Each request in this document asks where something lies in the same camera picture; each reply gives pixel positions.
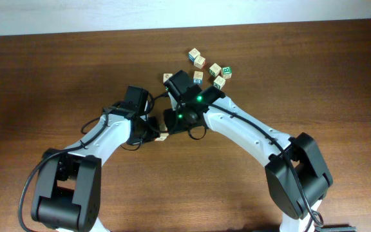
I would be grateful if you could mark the green B letter block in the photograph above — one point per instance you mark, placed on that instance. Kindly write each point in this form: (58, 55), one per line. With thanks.
(226, 72)

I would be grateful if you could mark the lone block left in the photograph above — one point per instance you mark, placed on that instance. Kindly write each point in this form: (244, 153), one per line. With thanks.
(166, 76)

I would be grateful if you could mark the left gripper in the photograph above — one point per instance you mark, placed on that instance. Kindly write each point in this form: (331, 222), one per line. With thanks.
(155, 131)

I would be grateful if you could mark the blue sided centre block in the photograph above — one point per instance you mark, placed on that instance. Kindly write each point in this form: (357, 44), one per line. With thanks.
(198, 77)

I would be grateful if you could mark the blue sided block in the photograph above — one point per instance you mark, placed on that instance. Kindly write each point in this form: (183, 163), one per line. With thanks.
(198, 77)
(193, 54)

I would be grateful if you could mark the red sided top block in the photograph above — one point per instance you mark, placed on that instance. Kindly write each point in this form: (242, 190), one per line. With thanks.
(199, 62)

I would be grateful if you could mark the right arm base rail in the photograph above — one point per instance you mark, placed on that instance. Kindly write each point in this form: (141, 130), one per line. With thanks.
(336, 229)

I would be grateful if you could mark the blue sided top block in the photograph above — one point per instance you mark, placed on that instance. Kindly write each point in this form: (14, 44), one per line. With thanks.
(193, 54)

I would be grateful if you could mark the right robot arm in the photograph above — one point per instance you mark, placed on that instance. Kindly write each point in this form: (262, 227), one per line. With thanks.
(297, 175)

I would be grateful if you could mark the green N letter block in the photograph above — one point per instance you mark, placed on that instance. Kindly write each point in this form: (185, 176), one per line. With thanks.
(215, 70)

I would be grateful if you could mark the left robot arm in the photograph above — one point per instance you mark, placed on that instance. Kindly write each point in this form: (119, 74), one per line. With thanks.
(67, 193)

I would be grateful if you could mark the ice cream picture block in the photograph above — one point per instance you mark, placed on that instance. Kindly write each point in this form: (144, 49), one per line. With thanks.
(163, 134)

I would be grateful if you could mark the teal A letter block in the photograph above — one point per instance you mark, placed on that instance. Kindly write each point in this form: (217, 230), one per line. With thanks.
(219, 82)

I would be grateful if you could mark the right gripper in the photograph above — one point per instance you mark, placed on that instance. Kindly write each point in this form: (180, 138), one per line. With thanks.
(170, 119)

